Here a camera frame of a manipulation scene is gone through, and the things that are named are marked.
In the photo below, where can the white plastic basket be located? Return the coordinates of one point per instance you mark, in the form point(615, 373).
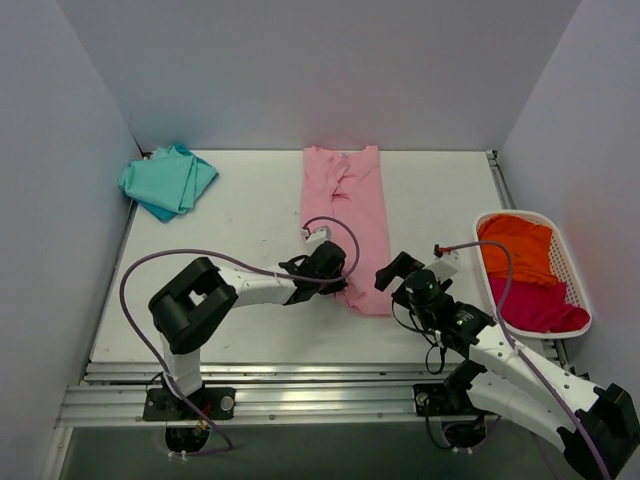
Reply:
point(496, 271)

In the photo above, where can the magenta t shirt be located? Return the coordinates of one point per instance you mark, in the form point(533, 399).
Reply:
point(538, 309)

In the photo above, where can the pink t shirt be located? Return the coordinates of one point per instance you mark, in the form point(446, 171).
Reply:
point(347, 186)

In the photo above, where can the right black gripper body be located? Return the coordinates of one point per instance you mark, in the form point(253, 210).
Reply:
point(400, 271)

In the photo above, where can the teal folded t shirt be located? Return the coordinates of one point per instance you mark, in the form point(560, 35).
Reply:
point(169, 183)

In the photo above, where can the aluminium rail frame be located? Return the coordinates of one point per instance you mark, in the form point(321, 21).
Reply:
point(317, 363)

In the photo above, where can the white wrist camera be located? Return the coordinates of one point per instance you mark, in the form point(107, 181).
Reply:
point(446, 263)
point(314, 237)

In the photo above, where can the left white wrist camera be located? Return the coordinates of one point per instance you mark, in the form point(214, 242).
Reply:
point(314, 237)

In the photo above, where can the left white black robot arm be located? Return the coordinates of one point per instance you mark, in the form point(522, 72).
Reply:
point(188, 310)

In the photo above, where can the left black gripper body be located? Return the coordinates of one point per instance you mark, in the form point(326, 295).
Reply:
point(331, 262)

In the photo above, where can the orange t shirt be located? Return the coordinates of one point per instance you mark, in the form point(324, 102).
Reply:
point(528, 243)

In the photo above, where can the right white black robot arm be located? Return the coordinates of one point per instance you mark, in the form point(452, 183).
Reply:
point(595, 428)

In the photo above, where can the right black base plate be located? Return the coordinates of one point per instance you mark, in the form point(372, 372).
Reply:
point(445, 400)

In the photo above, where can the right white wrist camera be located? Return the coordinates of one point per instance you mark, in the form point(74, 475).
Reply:
point(446, 263)

